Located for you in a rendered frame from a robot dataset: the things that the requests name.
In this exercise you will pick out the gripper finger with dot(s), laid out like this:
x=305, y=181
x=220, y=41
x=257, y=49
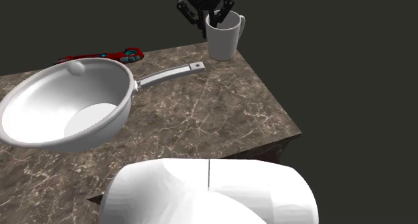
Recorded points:
x=191, y=11
x=223, y=10

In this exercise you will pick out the white mug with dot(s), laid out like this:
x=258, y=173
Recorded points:
x=222, y=42

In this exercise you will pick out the red and teal toy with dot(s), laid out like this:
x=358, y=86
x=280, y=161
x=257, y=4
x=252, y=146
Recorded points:
x=115, y=55

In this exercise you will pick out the marble top table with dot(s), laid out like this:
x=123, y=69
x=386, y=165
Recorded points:
x=202, y=115

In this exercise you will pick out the silver frying pan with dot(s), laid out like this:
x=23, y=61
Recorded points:
x=42, y=109

